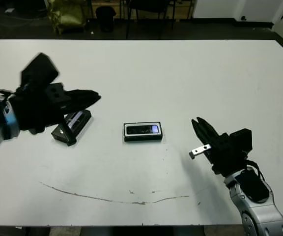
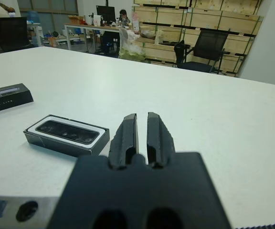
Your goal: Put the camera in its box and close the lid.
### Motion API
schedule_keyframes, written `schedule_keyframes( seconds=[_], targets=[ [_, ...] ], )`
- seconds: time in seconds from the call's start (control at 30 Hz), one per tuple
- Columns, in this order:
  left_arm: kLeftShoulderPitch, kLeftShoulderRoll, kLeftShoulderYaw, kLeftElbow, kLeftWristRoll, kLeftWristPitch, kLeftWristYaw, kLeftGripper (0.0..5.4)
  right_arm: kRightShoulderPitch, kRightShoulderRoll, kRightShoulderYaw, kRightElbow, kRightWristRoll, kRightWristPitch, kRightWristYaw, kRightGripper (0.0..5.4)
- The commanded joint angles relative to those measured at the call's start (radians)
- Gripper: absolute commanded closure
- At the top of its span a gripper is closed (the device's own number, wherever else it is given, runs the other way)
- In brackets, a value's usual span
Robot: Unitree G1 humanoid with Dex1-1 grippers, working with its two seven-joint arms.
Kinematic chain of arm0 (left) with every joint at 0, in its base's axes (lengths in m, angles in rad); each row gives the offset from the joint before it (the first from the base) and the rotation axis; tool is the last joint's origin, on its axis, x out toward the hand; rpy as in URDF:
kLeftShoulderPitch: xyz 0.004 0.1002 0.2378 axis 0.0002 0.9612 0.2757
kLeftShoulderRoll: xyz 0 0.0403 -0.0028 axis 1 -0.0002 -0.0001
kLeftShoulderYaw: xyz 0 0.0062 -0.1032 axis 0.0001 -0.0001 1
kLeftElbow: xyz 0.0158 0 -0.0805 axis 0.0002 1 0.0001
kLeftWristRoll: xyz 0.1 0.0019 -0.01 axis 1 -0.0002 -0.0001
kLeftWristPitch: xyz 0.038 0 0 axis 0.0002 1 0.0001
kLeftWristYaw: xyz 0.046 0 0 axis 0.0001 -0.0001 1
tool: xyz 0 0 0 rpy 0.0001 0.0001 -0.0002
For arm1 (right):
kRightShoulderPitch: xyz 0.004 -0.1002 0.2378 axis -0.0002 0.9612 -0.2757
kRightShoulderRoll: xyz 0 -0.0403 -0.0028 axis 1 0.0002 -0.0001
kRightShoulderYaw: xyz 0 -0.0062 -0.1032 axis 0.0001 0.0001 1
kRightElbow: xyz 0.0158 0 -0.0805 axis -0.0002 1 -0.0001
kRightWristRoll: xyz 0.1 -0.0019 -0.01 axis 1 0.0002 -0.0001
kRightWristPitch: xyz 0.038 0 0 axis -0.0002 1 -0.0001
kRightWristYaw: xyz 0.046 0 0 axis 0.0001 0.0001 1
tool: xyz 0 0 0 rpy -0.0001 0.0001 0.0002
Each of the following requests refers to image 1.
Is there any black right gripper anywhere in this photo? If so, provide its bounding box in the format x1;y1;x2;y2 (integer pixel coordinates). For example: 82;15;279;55
188;117;248;177

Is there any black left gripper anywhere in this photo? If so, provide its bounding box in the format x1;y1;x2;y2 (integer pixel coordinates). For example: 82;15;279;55
11;82;102;146

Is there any black box lid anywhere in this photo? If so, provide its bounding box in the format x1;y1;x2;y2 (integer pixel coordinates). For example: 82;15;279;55
51;110;93;147

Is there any black box base white inlay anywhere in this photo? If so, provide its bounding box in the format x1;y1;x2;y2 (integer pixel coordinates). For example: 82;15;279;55
123;121;164;143

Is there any black trash bin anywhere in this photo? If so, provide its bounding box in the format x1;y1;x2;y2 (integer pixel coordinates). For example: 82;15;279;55
95;6;116;32

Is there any yellow-green bag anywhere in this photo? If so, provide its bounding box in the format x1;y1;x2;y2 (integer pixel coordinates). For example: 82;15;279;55
47;0;87;34

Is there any black mesh office chair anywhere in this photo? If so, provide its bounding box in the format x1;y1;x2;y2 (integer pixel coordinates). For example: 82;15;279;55
126;0;176;40

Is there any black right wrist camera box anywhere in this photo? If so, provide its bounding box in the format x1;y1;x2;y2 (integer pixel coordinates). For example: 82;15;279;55
229;127;253;155

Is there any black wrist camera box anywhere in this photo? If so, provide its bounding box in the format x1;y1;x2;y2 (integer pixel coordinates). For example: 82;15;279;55
229;127;253;155
20;52;60;87

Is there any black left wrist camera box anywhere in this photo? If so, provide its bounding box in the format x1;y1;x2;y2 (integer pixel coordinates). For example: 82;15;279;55
20;52;60;87

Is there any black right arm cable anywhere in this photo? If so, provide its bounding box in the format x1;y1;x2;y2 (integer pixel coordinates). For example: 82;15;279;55
244;159;265;177

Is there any thin white floor cable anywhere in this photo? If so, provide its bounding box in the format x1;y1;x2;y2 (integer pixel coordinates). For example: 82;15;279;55
0;12;48;27

